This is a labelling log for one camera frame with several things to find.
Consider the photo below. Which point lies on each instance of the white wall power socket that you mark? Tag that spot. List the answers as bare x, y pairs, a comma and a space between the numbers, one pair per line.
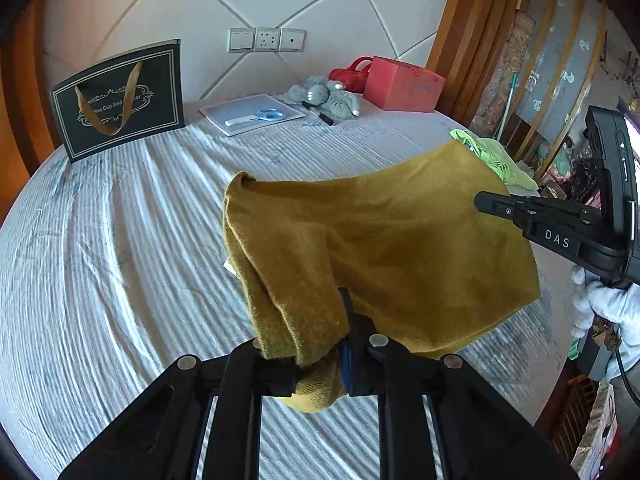
267, 39

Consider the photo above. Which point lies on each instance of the grey plush toy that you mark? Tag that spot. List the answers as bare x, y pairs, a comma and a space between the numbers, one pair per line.
325, 97

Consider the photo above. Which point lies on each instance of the wooden lattice screen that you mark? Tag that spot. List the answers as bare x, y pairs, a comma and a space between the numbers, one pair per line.
555, 60

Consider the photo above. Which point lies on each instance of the light green cloth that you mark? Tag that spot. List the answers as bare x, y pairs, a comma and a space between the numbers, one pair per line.
500, 160

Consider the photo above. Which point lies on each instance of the red box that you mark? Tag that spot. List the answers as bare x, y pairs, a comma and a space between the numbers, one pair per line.
405, 85

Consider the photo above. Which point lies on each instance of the black paper gift bag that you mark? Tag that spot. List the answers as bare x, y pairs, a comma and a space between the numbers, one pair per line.
150, 90

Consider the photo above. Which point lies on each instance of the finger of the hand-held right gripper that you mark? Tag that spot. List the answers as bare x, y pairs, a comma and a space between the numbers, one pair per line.
592, 255
540, 210

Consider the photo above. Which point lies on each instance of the person's right hand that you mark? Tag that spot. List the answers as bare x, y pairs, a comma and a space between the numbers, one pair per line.
615, 305

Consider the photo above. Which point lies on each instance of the white wall light switch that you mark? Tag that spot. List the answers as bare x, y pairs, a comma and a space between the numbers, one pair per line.
242, 40

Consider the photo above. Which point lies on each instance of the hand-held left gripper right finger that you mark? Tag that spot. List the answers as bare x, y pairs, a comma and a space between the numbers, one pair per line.
346, 365

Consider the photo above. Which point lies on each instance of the white wall round-hole socket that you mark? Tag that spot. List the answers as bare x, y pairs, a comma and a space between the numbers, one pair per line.
292, 39

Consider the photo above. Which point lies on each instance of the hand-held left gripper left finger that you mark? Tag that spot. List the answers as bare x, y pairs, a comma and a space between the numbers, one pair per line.
240, 375

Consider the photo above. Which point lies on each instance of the mustard yellow printed t-shirt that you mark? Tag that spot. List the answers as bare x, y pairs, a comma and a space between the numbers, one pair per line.
400, 250

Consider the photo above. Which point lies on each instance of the black pen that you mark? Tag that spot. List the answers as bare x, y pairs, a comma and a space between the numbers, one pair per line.
320, 115

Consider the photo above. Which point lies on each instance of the red handbag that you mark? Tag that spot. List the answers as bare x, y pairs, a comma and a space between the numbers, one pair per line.
350, 75

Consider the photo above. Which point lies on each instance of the striped bed sheet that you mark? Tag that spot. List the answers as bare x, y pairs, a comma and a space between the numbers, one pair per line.
125, 240

